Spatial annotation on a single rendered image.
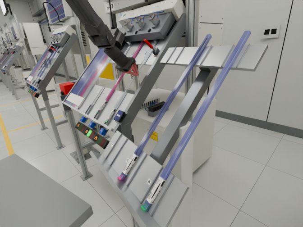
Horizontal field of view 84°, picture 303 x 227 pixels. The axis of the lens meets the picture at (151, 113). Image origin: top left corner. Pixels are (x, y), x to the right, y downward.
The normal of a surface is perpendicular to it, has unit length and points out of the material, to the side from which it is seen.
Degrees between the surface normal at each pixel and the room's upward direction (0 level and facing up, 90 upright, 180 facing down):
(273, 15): 90
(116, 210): 0
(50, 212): 0
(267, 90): 90
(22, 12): 90
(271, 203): 0
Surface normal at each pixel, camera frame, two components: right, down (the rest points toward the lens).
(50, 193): -0.06, -0.92
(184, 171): 0.59, 0.27
